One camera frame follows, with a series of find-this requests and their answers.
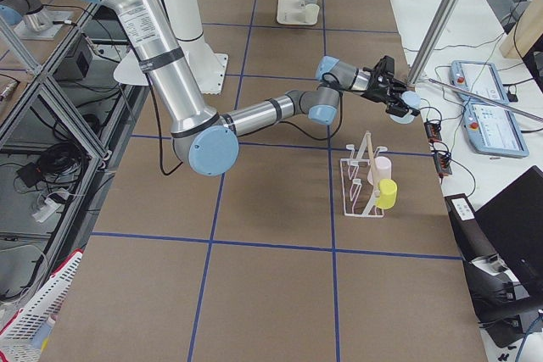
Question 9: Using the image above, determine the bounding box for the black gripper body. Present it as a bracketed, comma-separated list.
[361, 67, 406, 110]

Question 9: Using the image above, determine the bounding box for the blue cup front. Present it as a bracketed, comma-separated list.
[389, 91, 421, 125]

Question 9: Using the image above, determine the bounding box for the pink plastic cup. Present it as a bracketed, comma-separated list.
[371, 156, 392, 180]

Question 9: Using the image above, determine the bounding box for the yellow plastic cup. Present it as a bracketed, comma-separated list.
[375, 178, 398, 210]

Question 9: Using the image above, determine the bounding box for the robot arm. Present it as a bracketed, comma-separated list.
[84, 0, 419, 176]

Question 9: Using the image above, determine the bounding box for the wooden rack dowel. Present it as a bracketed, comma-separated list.
[365, 131, 379, 198]

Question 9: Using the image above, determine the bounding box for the cream plastic cup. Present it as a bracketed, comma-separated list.
[304, 3, 320, 25]

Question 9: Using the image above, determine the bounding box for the black usb hub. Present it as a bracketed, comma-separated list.
[424, 121, 442, 142]
[433, 151, 452, 179]

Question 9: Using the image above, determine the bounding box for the teach pendant far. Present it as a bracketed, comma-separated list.
[451, 60, 509, 103]

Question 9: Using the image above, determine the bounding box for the teach pendant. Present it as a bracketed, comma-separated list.
[451, 60, 509, 103]
[463, 101, 529, 158]

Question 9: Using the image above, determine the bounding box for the teach pendant near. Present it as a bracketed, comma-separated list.
[463, 101, 529, 158]

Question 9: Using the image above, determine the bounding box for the cream serving tray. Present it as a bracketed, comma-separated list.
[276, 0, 312, 26]

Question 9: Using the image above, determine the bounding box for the white plastic basket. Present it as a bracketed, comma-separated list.
[1, 249, 83, 361]

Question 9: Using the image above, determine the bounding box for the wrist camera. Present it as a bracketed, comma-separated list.
[373, 55, 395, 78]

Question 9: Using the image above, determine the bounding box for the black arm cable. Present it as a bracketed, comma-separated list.
[143, 69, 353, 176]

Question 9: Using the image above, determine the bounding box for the aluminium frame post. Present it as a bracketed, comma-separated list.
[407, 0, 459, 86]

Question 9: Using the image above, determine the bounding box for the white wire cup rack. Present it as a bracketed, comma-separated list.
[339, 131, 387, 219]

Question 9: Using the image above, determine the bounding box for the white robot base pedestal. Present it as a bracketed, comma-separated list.
[114, 0, 229, 96]

